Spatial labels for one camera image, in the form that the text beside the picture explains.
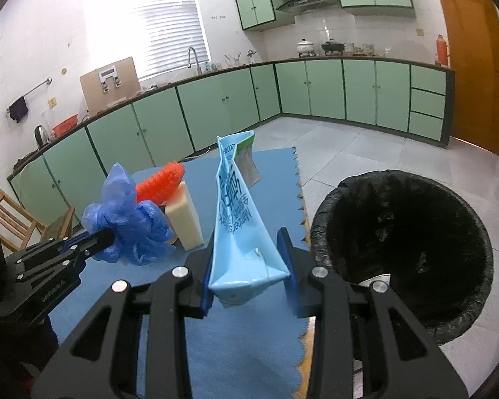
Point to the brown cardboard panel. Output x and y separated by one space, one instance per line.
110 85

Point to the green lower kitchen cabinets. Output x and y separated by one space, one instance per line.
176 121

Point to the wooden chair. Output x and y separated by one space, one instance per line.
17 225

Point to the orange thermos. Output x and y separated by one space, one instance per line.
442 51

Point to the range hood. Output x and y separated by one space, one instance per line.
297 7

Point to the red plastic basin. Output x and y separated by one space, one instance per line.
66 126

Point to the black lined trash bin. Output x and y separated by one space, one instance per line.
429 241

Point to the wooden door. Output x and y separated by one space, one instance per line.
473 34

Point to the wall towel rail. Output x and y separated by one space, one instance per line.
47 81

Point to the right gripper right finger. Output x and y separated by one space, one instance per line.
315 291

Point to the dark purple hanging towel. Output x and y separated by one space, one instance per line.
18 110

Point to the light blue milk carton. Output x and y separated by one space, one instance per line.
245 259

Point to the kitchen faucet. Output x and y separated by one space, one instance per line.
192 60

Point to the blue table mat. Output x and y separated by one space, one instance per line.
246 351

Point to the steel kettle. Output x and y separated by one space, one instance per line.
42 136

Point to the blue plastic bag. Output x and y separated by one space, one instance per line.
141 230

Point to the window blinds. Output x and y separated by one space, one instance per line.
155 33

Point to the cream yellow sponge block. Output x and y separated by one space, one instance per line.
181 213

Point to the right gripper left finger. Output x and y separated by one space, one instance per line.
179 294

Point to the white cooking pot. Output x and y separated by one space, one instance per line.
305 48

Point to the orange foam net sleeve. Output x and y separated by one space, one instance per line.
162 185

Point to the black wok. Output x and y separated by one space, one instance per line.
332 47

